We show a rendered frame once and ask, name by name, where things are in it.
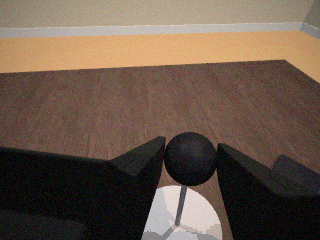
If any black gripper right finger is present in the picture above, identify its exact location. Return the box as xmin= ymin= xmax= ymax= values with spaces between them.
xmin=216 ymin=143 xmax=320 ymax=240

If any glass french press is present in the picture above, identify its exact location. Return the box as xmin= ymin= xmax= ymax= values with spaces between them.
xmin=141 ymin=132 xmax=222 ymax=240

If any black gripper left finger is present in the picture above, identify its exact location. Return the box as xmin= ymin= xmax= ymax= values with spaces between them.
xmin=0 ymin=136 xmax=166 ymax=240

